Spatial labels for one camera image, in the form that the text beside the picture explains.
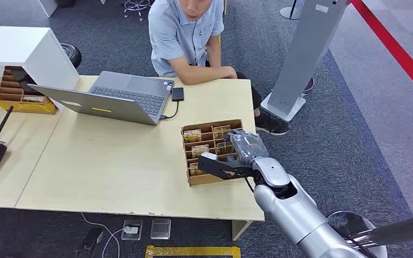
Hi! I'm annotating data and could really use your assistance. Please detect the white power cable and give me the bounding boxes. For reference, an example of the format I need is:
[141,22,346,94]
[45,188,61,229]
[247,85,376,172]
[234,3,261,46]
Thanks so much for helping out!
[81,212,139,258]

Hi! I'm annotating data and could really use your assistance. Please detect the black round stool seat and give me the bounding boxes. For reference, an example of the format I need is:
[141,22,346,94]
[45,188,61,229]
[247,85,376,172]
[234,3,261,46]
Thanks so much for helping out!
[60,42,83,69]

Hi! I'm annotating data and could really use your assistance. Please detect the black power adapter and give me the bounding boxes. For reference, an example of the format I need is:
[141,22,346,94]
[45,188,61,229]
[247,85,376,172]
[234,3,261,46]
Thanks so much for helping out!
[77,227,104,258]

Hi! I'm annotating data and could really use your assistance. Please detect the yellow floor tape frame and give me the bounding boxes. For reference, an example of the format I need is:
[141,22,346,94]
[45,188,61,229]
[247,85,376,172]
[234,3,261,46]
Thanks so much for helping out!
[145,245,242,258]

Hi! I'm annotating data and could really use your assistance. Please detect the red barrier belt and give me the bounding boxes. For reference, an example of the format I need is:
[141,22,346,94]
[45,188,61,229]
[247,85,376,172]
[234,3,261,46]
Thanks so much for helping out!
[350,0,413,106]

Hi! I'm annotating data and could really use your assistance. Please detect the grey open laptop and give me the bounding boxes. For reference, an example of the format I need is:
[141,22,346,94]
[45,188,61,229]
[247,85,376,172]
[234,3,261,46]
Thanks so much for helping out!
[27,70,175,127]

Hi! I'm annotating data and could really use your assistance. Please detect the white cabinet box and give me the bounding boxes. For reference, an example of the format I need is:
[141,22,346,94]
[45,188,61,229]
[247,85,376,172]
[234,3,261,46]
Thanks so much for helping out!
[0,25,80,91]

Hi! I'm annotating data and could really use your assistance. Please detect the floor power socket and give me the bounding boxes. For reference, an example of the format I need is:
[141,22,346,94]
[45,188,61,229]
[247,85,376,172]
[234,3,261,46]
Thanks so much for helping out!
[121,218,144,241]

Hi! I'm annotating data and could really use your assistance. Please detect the wooden card organizer box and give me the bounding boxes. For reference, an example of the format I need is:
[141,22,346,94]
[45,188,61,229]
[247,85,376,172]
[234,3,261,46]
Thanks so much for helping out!
[0,66,59,116]
[181,119,245,187]

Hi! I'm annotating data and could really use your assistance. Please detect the grey kiosk stand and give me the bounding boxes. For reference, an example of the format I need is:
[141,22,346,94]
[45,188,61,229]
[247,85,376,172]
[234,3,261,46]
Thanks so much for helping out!
[260,0,352,123]

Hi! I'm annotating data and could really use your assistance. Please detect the table leg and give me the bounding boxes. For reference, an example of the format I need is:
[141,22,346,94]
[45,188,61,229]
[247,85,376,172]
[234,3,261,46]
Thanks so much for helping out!
[231,219,254,242]

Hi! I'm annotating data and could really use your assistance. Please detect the black drive cable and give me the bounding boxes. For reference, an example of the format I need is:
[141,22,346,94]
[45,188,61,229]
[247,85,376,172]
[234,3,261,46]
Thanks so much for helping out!
[160,101,180,120]

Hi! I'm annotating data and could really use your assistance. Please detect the chrome stool base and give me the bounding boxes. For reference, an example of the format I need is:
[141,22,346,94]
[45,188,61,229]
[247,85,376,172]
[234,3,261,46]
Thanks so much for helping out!
[123,0,154,22]

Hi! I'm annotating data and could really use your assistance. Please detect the stanchion round base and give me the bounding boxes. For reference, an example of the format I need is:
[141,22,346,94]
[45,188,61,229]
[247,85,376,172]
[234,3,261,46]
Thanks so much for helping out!
[280,0,306,20]

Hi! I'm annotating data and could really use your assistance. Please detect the person's black shoe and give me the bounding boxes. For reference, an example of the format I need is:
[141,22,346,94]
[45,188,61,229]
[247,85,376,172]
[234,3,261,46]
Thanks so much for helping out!
[254,107,291,137]

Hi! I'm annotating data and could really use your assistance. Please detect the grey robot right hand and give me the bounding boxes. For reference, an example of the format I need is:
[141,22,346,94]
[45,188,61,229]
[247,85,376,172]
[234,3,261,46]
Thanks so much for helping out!
[227,130,269,165]

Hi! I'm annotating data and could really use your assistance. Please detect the person's dark shoe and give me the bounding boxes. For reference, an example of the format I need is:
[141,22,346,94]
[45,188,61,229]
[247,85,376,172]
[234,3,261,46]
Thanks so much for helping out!
[302,77,316,95]

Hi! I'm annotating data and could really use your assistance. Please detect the dark grey metal bar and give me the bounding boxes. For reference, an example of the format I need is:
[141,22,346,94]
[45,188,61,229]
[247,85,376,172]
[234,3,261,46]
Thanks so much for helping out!
[345,212,413,250]

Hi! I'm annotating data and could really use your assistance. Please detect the person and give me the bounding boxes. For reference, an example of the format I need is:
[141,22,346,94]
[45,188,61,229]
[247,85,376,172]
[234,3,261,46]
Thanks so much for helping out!
[148,0,291,137]

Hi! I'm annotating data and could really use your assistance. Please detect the black external drive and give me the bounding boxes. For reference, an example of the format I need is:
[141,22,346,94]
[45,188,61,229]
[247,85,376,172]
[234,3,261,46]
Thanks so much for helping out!
[170,87,185,103]

